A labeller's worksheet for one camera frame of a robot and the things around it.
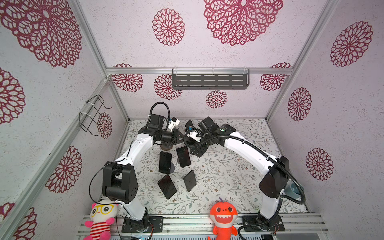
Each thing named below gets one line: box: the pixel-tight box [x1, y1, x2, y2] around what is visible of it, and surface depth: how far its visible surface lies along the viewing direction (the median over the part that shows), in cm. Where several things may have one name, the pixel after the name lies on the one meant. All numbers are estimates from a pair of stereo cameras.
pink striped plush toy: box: [83, 203, 119, 240], surface depth 71 cm
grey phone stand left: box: [170, 162, 175, 174], surface depth 96 cm
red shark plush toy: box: [207, 197, 238, 240], surface depth 70 cm
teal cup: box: [284, 183, 304, 199], surface depth 81 cm
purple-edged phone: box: [159, 151, 172, 174], surface depth 85 cm
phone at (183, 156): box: [176, 146, 191, 168], surface depth 91 cm
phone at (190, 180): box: [183, 170, 197, 192], surface depth 84 cm
